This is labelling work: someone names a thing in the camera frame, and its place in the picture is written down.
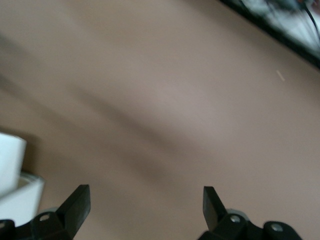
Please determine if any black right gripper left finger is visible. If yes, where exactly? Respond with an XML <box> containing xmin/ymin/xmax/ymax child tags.
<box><xmin>30</xmin><ymin>184</ymin><xmax>91</xmax><ymax>240</ymax></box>

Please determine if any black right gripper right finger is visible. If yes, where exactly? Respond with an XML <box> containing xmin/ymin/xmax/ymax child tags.
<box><xmin>198</xmin><ymin>186</ymin><xmax>266</xmax><ymax>240</ymax></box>

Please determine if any white plastic drawer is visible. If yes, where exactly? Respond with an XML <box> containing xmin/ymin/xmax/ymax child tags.
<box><xmin>0</xmin><ymin>171</ymin><xmax>46</xmax><ymax>222</ymax></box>

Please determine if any white drawer cabinet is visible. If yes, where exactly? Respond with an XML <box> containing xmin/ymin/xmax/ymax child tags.
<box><xmin>0</xmin><ymin>132</ymin><xmax>28</xmax><ymax>200</ymax></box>

